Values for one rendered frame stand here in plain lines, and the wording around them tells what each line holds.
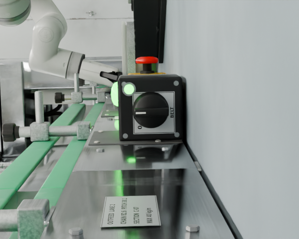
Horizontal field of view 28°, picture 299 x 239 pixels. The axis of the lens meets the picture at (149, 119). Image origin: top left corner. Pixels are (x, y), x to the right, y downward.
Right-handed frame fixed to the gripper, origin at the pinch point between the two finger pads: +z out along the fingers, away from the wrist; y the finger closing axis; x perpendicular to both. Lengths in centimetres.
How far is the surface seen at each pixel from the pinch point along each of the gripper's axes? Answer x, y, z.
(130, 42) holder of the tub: 9.6, 7.2, -4.1
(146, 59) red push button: 7, 55, 0
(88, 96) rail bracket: -6.0, 11.0, -11.0
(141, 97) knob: 3, 87, -1
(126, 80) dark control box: 4, 85, -3
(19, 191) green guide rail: -8, 101, -11
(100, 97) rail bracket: -5.4, 11.5, -7.9
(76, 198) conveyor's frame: -4, 112, -5
